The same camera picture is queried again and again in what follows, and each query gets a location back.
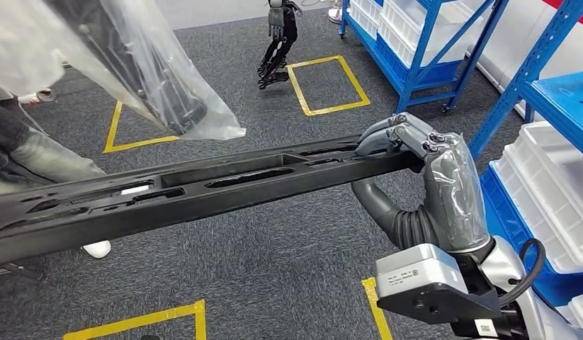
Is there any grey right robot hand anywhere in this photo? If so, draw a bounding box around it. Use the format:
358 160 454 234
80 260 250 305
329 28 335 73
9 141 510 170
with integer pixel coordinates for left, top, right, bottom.
351 111 493 254

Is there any black humanoid robot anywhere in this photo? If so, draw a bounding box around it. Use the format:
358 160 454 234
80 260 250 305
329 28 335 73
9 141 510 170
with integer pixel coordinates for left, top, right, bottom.
257 0 304 90

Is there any white car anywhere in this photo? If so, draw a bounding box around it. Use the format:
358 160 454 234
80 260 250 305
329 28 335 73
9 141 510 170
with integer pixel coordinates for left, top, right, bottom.
465 0 583 123

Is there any blue metal shelf rack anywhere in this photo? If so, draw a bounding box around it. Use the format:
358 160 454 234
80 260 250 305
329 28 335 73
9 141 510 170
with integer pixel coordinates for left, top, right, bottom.
339 0 510 115
468 0 583 311

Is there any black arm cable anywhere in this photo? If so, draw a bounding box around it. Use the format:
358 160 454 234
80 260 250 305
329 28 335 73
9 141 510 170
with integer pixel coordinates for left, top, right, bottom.
497 238 547 308

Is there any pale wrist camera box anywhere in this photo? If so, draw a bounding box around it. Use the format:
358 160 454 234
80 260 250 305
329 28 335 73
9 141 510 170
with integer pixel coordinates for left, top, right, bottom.
373 243 503 326

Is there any black plastic plate bracket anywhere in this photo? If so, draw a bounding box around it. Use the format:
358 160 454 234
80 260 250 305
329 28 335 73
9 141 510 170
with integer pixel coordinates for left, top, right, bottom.
0 135 426 271

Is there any black plastic part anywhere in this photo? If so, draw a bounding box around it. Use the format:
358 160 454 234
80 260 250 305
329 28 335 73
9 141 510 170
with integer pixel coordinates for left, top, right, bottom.
42 0 210 137

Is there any person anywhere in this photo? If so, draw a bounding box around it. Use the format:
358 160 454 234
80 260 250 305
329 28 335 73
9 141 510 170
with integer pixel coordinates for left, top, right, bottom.
0 81 113 260

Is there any clear plastic bag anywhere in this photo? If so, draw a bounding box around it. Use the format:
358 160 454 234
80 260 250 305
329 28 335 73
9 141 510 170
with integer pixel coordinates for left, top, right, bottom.
0 0 247 142

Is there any white round stand base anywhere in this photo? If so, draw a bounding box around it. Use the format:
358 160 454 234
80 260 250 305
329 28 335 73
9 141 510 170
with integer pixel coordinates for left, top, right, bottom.
326 0 344 26

